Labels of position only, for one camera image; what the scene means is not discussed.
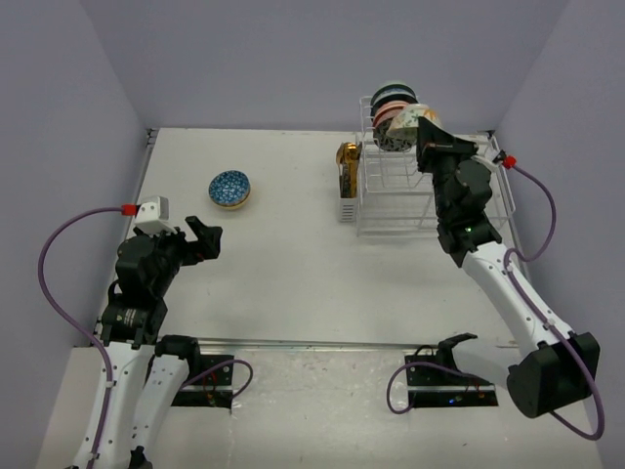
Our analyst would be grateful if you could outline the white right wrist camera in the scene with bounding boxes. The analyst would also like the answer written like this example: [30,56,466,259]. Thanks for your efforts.
[472,147,508,173]

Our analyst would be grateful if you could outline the teal rim back bowl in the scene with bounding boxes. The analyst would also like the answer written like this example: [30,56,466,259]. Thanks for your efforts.
[370,80,418,107]

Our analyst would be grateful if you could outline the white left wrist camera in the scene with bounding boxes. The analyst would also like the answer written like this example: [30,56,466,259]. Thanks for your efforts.
[135,195,176,235]

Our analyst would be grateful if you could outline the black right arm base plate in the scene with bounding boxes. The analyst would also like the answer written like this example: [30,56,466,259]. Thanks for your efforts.
[405,366,498,408]

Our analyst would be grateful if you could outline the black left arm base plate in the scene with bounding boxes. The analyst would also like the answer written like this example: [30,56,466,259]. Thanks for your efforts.
[172,364,233,409]

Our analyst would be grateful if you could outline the white perforated cutlery holder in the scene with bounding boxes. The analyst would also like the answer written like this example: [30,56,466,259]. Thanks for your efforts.
[339,195,357,223]

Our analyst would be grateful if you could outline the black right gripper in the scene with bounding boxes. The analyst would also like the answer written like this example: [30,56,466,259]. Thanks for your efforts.
[417,117,480,220]

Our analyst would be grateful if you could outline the cream bowl with star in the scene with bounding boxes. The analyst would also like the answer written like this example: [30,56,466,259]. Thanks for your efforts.
[386,104,442,144]

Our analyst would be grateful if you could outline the gold utensil in holder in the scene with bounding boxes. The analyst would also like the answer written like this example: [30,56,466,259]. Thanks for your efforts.
[336,143,361,198]

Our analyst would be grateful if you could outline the pink rim bowl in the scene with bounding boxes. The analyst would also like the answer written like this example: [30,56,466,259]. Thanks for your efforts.
[373,100,408,125]

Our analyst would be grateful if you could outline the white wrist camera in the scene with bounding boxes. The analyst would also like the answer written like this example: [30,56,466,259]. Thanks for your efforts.
[472,147,508,173]
[135,195,176,235]

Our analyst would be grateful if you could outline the aluminium table edge rail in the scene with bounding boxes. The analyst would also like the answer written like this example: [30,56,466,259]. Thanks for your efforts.
[132,128,159,201]

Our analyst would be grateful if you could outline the white wire dish rack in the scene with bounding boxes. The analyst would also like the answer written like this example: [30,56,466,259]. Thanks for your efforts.
[354,95,518,239]

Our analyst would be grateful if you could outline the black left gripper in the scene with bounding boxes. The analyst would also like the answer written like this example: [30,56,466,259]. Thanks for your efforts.
[144,215,222,295]

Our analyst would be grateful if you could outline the blue triangle pattern bowl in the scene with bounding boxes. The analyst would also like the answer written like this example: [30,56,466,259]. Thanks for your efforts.
[208,170,251,203]

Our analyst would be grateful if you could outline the cream bowl yellow centre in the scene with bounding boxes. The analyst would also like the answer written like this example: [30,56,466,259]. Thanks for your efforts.
[211,194,250,211]

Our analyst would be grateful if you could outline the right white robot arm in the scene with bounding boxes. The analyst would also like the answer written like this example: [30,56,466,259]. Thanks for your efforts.
[416,117,600,418]

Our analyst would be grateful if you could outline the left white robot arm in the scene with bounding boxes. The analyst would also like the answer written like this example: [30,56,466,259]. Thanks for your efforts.
[72,216,223,468]

